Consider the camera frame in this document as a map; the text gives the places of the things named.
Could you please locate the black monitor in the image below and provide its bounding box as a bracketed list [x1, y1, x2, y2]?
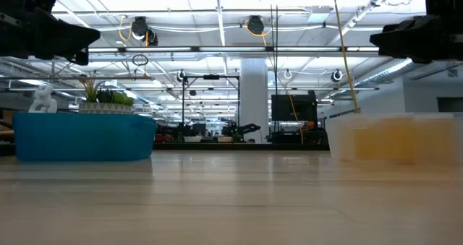
[271, 93, 319, 123]

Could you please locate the white pillar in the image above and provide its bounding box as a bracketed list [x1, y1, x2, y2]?
[239, 58, 269, 144]

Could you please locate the black stand frame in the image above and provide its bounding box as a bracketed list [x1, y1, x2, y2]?
[182, 74, 242, 145]

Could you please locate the white figurine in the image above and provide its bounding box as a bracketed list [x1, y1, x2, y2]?
[27, 84, 59, 114]

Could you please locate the teal plastic bin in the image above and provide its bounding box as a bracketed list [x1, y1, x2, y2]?
[12, 112, 158, 163]

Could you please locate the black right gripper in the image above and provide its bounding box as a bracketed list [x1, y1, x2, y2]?
[369, 0, 463, 64]

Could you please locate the large orange pill bottle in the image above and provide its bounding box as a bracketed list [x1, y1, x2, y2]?
[352, 116, 416, 162]

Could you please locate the potted green succulent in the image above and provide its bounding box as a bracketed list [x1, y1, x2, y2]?
[77, 77, 135, 115]

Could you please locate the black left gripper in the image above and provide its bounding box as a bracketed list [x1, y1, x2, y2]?
[0, 0, 101, 66]

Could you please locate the orange tray with white balls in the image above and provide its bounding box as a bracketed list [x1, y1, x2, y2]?
[325, 111, 463, 166]

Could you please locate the yellow hanging cable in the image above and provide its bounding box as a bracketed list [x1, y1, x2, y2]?
[331, 0, 360, 114]

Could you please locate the black ceiling cable reel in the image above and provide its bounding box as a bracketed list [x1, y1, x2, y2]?
[130, 16, 159, 46]
[245, 15, 267, 36]

